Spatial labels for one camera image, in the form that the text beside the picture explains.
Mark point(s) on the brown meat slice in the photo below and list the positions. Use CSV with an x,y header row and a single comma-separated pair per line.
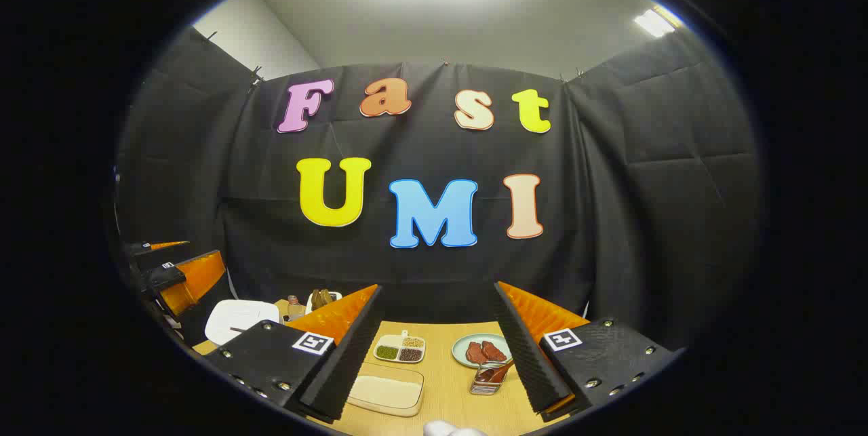
x,y
494,351
476,353

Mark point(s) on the white toaster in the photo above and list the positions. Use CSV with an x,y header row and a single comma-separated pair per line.
x,y
313,308

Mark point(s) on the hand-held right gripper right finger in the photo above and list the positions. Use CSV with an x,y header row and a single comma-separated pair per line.
x,y
532,361

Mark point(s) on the white rice cooker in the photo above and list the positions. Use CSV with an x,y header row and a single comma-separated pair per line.
x,y
237,321

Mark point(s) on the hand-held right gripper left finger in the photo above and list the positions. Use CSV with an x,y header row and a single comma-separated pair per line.
x,y
346,361

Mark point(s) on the small ceiling light panel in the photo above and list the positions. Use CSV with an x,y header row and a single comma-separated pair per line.
x,y
654,22

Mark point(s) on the white rice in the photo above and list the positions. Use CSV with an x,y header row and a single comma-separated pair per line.
x,y
383,392

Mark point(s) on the toasted bread slice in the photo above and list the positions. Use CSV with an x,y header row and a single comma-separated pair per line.
x,y
327,297
317,298

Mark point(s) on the black backdrop cloth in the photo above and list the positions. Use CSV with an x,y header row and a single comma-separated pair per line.
x,y
610,219

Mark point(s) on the clear bottle red label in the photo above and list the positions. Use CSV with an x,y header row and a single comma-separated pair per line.
x,y
296,307

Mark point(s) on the white divided bean dish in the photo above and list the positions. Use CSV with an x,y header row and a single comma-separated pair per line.
x,y
400,348

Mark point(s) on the clear plastic tray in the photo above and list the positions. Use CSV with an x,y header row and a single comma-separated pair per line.
x,y
386,411

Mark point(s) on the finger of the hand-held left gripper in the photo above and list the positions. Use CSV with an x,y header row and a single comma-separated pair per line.
x,y
163,245
196,280

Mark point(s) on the pale green plate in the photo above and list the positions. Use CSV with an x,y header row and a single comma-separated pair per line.
x,y
464,344

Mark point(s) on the wooden spoon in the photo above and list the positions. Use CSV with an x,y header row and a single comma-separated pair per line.
x,y
495,373

